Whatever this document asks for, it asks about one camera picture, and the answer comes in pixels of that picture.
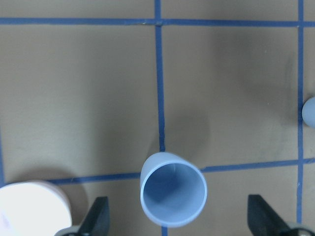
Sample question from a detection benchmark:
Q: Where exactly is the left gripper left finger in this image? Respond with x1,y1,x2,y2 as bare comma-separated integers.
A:
54,196,109,236

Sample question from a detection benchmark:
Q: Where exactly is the pink bowl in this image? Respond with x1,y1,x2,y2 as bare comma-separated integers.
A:
0,180,72,236

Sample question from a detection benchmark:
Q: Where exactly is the blue cup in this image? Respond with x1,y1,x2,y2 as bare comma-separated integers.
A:
302,97,315,128
140,152,208,228

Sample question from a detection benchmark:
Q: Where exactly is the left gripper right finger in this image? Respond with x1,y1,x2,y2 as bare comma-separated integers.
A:
247,194,315,236

